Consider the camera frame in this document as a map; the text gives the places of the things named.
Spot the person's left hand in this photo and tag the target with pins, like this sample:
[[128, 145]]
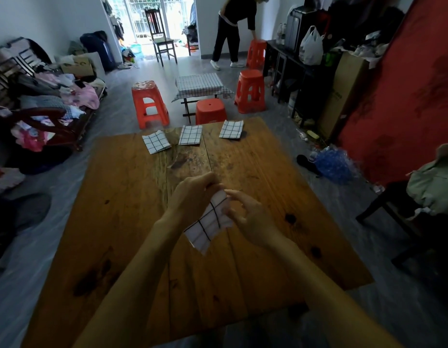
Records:
[[190, 199]]

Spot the person's right hand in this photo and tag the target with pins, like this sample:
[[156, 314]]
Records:
[[253, 219]]

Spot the person's right thumb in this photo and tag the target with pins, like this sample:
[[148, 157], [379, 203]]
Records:
[[232, 208]]

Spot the person's left fingers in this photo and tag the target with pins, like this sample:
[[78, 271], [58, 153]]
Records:
[[214, 184]]

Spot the white checked cloth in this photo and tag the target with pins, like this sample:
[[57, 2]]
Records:
[[156, 142], [231, 129], [209, 224], [190, 135]]

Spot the person's left forearm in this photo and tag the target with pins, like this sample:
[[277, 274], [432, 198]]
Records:
[[129, 286]]

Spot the person's right forearm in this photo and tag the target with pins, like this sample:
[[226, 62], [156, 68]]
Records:
[[329, 297]]

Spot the wooden table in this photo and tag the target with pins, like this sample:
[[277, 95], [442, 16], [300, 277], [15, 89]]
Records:
[[180, 228]]

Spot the folded white checked cloth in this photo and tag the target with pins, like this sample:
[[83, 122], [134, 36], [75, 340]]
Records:
[[231, 129], [156, 142], [190, 135]]

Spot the red plastic stool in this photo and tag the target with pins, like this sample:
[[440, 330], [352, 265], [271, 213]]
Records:
[[149, 103], [256, 53], [210, 111], [249, 91]]

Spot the black slipper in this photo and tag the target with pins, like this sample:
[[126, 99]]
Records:
[[307, 163]]

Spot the small table with checked cloth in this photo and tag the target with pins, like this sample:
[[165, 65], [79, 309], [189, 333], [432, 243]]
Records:
[[200, 86]]

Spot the blue plastic bag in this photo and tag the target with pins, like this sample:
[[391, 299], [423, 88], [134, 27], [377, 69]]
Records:
[[332, 164]]

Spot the dark cabinet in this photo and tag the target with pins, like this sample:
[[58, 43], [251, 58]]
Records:
[[293, 76]]

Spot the brown cardboard box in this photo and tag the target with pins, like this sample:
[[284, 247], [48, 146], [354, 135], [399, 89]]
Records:
[[341, 94]]

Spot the dark wooden chair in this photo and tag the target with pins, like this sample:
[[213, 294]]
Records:
[[159, 34]]

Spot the white plastic bag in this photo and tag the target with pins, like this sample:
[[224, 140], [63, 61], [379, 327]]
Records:
[[311, 47]]

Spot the dark blue bag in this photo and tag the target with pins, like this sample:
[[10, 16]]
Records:
[[97, 50]]

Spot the black suitcase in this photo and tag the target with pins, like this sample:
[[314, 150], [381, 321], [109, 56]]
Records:
[[298, 27]]

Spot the dark chair with green cloth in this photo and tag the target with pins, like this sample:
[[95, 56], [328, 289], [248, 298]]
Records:
[[419, 213]]

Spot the wooden sofa with clothes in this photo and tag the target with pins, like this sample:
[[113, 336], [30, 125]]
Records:
[[39, 101]]

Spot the red mattress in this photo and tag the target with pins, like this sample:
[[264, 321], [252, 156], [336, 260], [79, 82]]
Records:
[[401, 94]]

